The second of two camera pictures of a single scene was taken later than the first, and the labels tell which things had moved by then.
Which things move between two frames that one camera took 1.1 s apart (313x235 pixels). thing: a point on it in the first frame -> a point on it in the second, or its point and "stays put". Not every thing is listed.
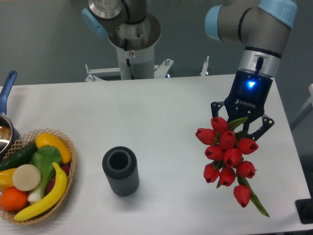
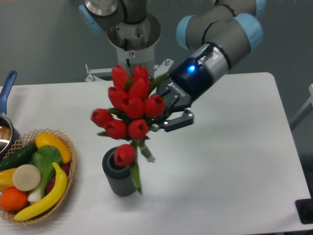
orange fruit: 13,199 stays put
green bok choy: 43,157 stays put
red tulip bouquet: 228,145 -> 134,104
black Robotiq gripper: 248,99 -> 188,80
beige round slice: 26,177 stays put
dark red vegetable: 65,168 stays put
